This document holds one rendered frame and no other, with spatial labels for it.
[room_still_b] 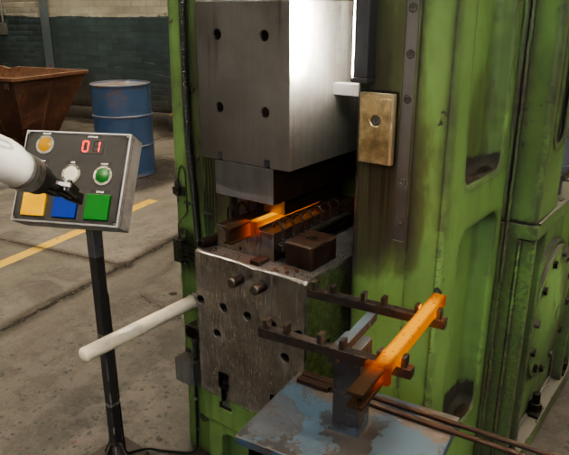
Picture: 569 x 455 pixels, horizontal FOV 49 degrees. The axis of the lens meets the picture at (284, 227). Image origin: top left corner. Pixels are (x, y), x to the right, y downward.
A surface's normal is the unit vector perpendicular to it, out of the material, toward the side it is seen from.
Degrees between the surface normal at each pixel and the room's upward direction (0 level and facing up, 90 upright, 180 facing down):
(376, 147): 90
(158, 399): 0
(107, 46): 91
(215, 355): 90
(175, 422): 0
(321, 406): 0
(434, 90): 90
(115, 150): 60
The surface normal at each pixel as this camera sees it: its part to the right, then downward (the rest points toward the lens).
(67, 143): -0.18, -0.19
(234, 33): -0.60, 0.26
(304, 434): 0.00, -0.95
